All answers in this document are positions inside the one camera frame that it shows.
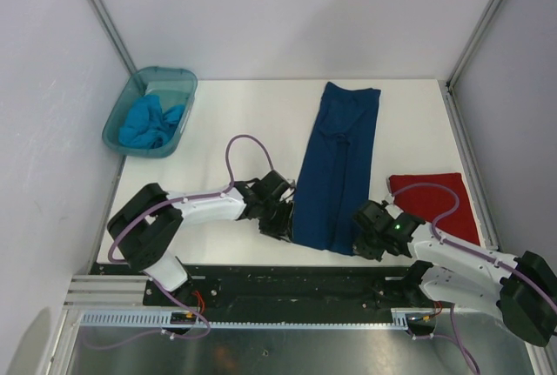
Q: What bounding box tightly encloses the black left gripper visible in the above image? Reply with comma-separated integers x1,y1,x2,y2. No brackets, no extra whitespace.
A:
258,197,294,241

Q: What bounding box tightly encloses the dark blue t-shirt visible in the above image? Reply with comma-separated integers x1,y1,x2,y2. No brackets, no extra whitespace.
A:
292,82,381,256

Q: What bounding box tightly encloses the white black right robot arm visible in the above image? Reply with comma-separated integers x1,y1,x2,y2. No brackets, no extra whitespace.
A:
353,200,556,347

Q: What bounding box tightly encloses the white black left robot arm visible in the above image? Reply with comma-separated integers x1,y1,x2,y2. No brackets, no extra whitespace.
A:
107,170,296,305

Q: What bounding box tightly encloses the folded red t-shirt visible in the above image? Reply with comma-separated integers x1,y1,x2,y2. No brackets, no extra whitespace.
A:
387,172,480,245

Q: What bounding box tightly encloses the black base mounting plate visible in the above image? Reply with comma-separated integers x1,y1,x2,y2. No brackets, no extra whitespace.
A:
142,261,456,318

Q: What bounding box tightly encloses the light blue crumpled t-shirt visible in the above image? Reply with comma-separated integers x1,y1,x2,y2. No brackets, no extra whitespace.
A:
117,94,185,150

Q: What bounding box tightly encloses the teal plastic bin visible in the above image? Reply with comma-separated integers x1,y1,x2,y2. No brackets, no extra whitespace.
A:
102,66,198,158

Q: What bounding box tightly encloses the grey slotted cable duct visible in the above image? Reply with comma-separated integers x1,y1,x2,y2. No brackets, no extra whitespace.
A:
80,310,408,331

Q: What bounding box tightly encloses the aluminium frame post left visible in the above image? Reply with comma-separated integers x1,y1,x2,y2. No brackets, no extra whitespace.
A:
86,0,138,76

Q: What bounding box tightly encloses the aluminium frame post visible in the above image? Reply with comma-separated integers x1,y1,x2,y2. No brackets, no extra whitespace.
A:
86,0,138,76
446,0,506,92

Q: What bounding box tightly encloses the aluminium frame post right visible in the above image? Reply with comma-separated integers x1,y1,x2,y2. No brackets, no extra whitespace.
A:
446,0,506,92

